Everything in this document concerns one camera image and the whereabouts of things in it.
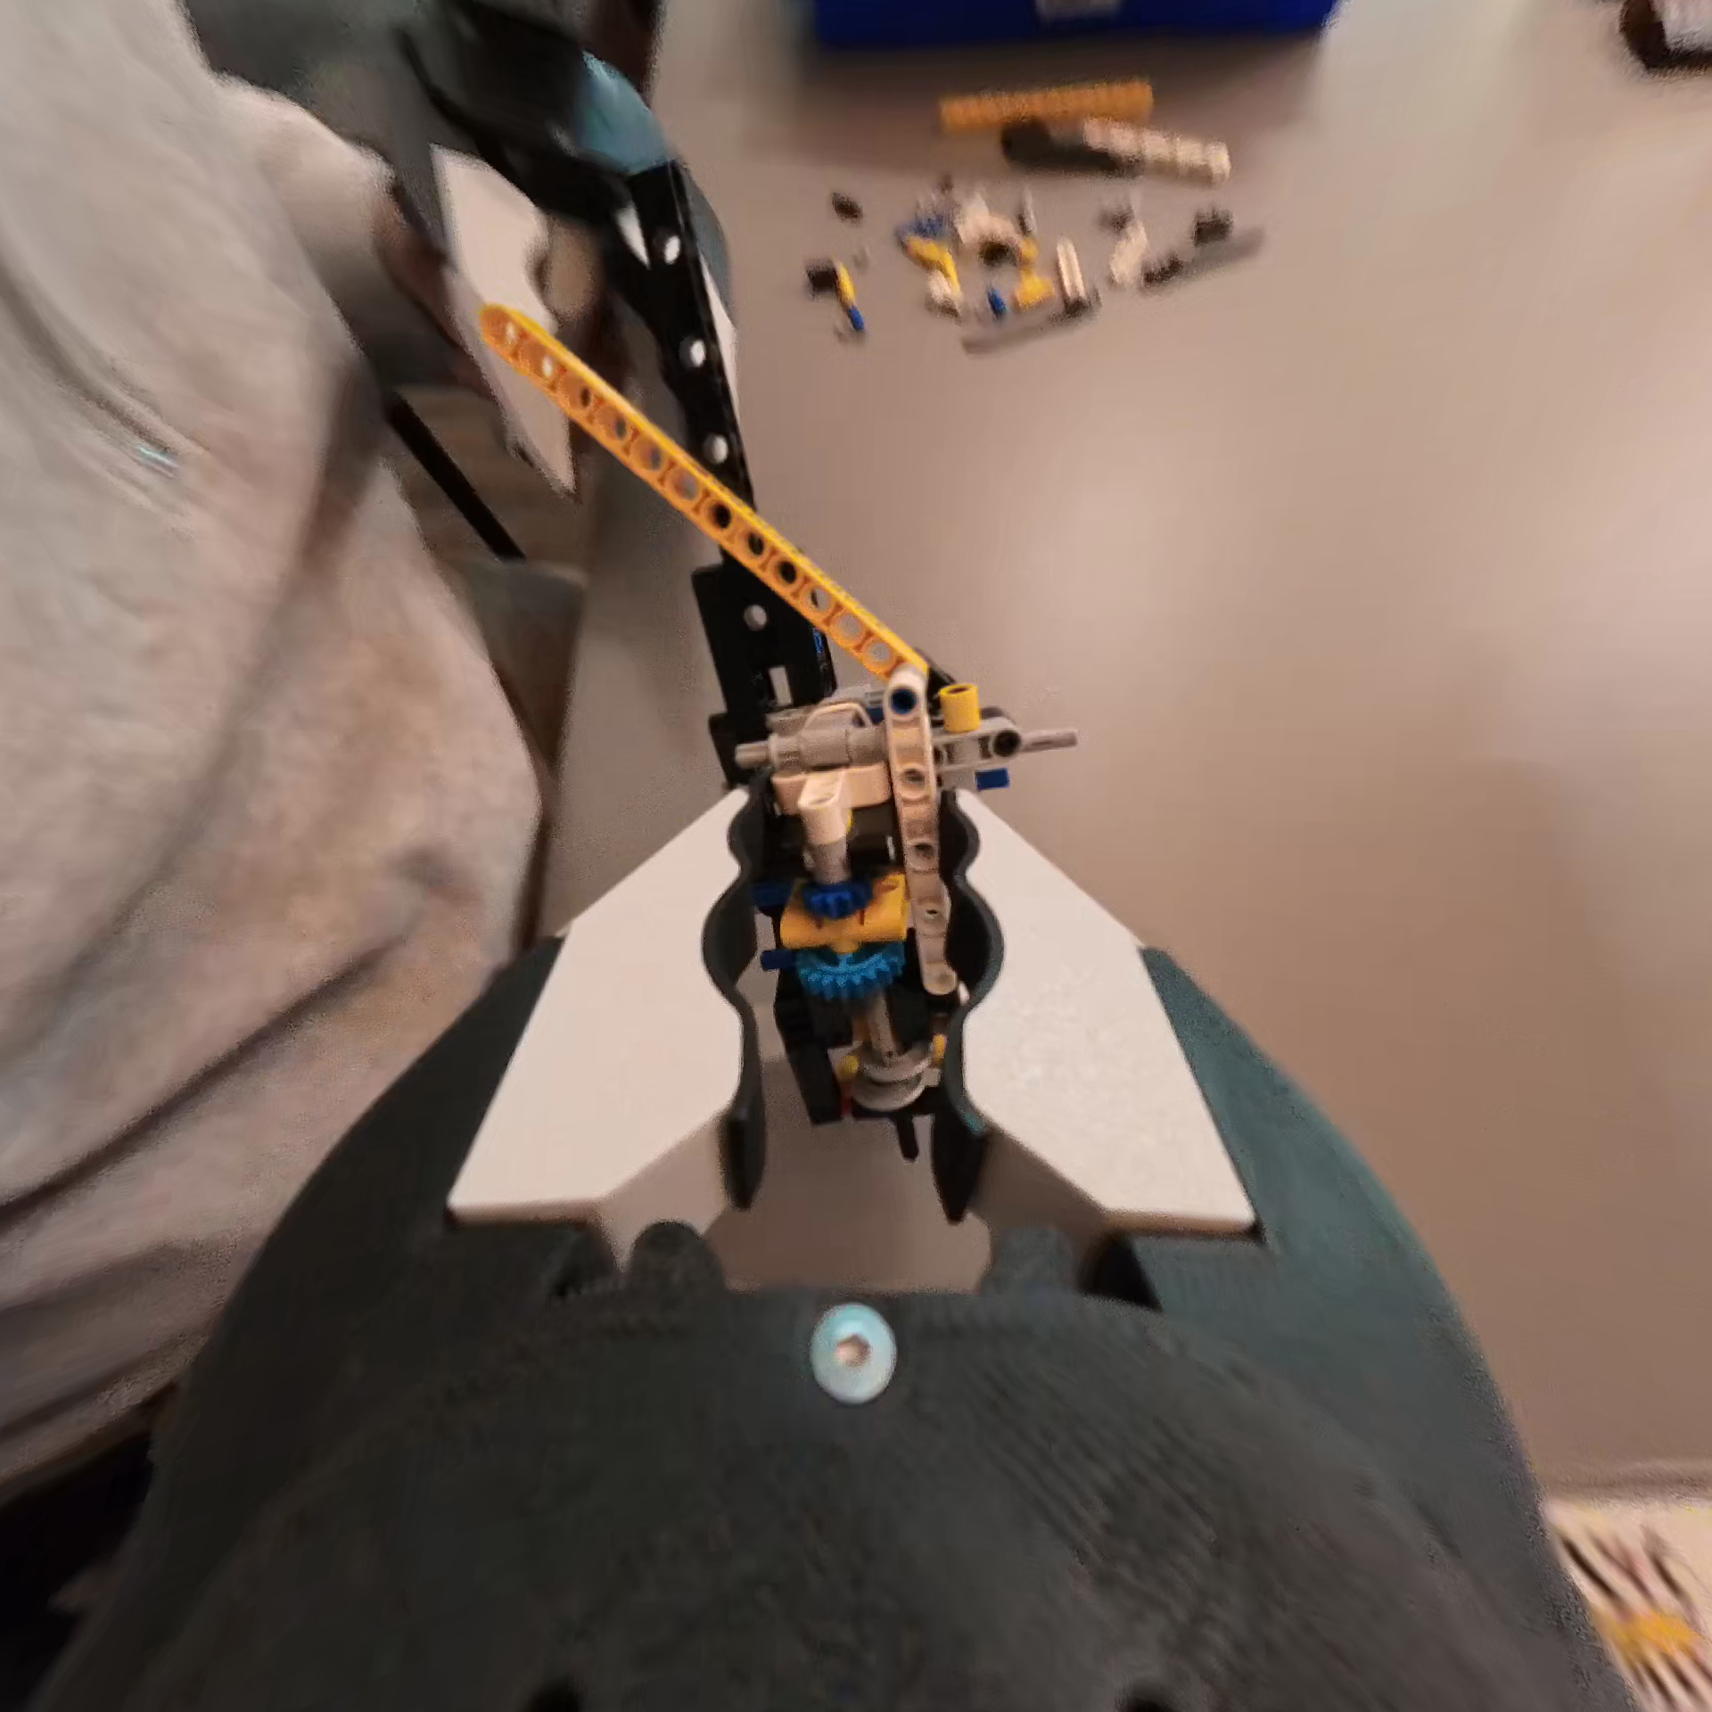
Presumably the zebra striped sticker sheet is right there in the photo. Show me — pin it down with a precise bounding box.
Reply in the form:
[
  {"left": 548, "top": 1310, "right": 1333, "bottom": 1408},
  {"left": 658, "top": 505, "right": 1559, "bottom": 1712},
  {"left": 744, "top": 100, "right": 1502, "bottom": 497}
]
[{"left": 1545, "top": 1495, "right": 1712, "bottom": 1712}]

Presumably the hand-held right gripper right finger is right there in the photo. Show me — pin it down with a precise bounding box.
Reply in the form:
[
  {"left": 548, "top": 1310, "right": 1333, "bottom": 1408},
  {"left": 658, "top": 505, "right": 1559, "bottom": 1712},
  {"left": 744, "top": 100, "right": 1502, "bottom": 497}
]
[{"left": 929, "top": 788, "right": 1260, "bottom": 1265}]

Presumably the pile of loose lego pieces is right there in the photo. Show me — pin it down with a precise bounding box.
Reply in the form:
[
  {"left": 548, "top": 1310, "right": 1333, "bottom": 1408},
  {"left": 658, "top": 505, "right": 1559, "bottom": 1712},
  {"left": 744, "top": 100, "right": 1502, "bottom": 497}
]
[{"left": 803, "top": 80, "right": 1266, "bottom": 355}]

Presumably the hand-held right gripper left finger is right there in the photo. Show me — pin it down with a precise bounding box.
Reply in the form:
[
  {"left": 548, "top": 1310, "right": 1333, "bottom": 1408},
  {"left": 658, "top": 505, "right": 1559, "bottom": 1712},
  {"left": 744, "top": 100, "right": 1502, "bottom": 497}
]
[{"left": 447, "top": 786, "right": 772, "bottom": 1259}]

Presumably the blue plastic bin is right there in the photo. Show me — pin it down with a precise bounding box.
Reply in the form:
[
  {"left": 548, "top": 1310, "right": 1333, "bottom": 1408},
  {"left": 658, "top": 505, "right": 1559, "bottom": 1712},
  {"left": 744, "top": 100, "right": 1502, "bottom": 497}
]
[{"left": 813, "top": 0, "right": 1343, "bottom": 52}]

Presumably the lego technic model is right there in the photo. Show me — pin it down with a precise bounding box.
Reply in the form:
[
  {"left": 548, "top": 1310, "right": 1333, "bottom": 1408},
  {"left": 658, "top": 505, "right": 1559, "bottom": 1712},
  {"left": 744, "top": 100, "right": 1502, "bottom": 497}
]
[{"left": 479, "top": 161, "right": 1079, "bottom": 1158}]

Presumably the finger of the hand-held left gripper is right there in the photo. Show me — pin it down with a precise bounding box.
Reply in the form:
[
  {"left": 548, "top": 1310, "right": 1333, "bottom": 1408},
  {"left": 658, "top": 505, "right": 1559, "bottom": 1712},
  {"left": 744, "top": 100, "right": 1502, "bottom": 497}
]
[{"left": 427, "top": 143, "right": 581, "bottom": 495}]

